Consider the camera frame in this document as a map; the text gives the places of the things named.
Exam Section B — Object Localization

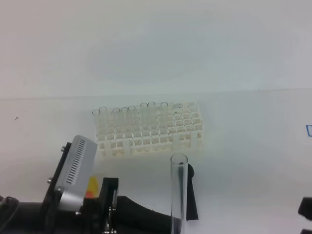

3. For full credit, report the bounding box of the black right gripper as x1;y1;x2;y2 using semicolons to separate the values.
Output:
298;197;312;221

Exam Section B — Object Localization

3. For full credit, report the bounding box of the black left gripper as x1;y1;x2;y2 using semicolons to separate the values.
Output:
40;142;182;234

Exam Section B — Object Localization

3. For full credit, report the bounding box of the clear glass test tube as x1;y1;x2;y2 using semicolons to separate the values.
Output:
170;153;188;234

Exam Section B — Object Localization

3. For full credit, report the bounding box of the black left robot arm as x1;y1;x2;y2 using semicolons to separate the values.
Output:
0;143;182;234

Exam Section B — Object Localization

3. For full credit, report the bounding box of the white plastic test tube rack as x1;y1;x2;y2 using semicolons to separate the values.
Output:
95;102;204;159

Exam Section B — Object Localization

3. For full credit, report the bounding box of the glass tube in rack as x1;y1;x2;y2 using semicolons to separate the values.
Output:
120;107;129;133
160;102;168;128
112;108;120;133
92;109;100;132
148;101;157;129
99;106;107;133
140;102;149;131
128;105;137;132

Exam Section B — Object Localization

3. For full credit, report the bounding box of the glass tube in rack leftmost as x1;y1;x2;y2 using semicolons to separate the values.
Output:
92;109;100;132

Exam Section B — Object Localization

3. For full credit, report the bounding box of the orange foam cube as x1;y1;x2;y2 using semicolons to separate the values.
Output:
85;191;95;198

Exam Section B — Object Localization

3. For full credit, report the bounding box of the yellow foam cube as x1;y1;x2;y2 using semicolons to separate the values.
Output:
87;176;99;195

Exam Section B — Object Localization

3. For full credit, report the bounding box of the black scoop tool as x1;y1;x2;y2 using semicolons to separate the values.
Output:
178;162;199;222

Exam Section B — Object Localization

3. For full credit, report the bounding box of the blue marked label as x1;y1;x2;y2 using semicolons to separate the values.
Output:
306;125;312;137

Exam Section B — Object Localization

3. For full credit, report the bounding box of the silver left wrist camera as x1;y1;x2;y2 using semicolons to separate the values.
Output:
55;135;97;212

